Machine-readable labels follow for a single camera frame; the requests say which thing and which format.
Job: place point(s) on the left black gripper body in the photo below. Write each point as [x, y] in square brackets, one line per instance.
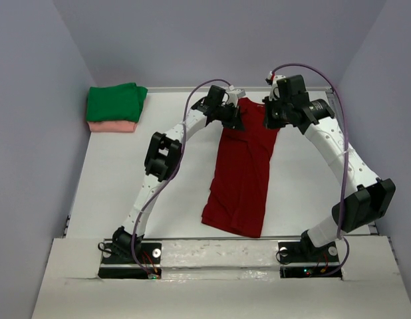
[226, 114]

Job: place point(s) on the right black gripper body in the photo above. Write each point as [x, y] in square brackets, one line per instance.
[276, 116]

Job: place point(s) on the red t shirt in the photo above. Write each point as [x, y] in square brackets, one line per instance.
[238, 191]

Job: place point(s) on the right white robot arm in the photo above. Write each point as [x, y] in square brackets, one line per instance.
[365, 197]

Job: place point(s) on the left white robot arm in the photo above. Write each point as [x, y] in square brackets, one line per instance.
[163, 159]

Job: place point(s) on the folded green t shirt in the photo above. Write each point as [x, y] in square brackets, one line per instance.
[115, 103]

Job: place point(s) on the folded pink t shirt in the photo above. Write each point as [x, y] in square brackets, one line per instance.
[119, 126]

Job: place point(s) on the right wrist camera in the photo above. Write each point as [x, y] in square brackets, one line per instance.
[272, 80]

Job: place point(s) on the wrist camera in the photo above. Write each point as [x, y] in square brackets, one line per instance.
[272, 80]
[234, 95]

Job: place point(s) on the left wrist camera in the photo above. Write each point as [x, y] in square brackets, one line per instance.
[234, 95]

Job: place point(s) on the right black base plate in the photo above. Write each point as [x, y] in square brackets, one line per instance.
[323, 263]

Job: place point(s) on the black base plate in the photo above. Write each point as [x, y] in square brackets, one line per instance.
[323, 263]
[114, 265]

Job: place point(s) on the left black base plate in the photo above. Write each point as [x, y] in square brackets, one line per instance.
[114, 265]

